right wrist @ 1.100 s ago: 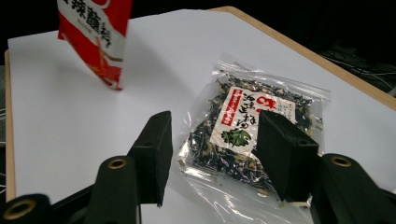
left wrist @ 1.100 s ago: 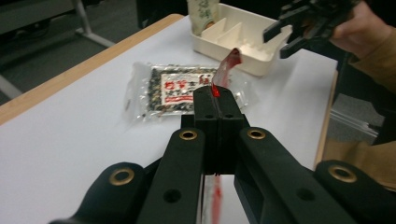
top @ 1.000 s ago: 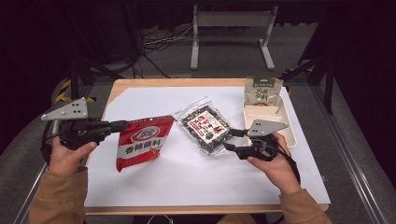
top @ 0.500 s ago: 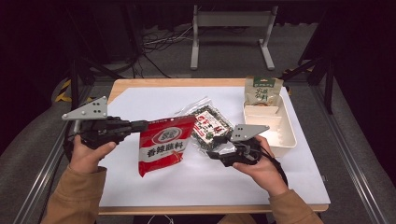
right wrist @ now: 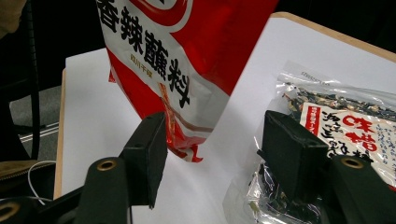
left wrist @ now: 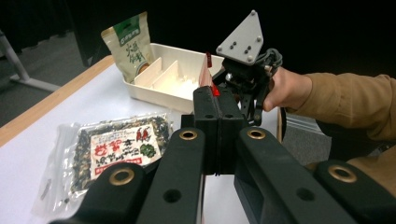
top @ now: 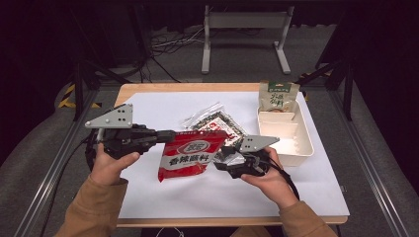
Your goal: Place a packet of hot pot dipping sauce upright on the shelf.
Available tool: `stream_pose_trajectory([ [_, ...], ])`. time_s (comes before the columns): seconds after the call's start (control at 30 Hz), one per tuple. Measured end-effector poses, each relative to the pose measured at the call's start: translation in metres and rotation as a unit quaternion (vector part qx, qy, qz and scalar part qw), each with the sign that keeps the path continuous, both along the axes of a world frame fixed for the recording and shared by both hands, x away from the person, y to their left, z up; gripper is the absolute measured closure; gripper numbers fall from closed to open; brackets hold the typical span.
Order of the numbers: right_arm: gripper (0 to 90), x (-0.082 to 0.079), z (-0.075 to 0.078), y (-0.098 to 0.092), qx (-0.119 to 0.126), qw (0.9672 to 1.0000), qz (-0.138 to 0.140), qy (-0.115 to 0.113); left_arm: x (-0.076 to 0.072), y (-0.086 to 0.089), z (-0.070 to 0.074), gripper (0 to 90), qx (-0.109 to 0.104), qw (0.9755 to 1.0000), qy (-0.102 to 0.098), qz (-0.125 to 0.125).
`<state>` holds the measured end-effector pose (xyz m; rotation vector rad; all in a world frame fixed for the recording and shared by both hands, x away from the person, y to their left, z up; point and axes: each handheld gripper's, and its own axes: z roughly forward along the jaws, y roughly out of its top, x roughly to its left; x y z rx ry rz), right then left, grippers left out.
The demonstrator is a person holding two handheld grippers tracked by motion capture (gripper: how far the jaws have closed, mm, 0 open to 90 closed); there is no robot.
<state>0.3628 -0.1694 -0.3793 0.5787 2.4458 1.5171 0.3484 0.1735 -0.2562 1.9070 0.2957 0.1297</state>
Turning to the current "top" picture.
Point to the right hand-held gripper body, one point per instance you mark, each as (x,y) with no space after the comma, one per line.
(255,143)

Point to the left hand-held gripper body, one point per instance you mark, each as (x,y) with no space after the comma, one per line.
(115,120)

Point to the red seasoning packet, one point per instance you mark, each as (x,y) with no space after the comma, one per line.
(189,154)

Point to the white divided plastic box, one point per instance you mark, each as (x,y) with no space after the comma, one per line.
(285,135)

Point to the clear seaweed packet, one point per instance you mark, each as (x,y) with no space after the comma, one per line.
(214,123)

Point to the beige green seasoning packet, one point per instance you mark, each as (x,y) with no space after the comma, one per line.
(278,97)

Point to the person's right hand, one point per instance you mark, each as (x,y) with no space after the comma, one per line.
(273,187)

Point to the person's left hand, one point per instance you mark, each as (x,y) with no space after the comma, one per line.
(107,168)

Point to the white table sheet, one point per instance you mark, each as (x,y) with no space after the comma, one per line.
(204,197)

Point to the black metal stand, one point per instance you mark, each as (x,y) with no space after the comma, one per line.
(347,85)
(78,85)

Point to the yellow black floor tape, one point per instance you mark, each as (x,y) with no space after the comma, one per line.
(66,98)

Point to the white metal stand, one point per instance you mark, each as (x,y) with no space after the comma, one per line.
(245,20)

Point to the aluminium rail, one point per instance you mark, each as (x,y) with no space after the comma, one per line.
(49,177)
(369,177)

